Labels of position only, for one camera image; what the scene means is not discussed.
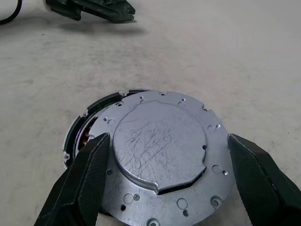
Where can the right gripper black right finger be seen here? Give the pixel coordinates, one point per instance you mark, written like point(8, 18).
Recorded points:
point(263, 179)

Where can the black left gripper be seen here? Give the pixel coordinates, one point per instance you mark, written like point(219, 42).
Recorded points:
point(63, 8)

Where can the silver round motor lid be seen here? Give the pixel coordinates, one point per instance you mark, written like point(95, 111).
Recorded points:
point(160, 146)

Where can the silver motor housing copper windings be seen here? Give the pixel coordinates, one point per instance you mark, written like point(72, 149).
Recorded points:
point(98, 104)

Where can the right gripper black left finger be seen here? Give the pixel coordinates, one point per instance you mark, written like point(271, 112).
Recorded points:
point(77, 183)

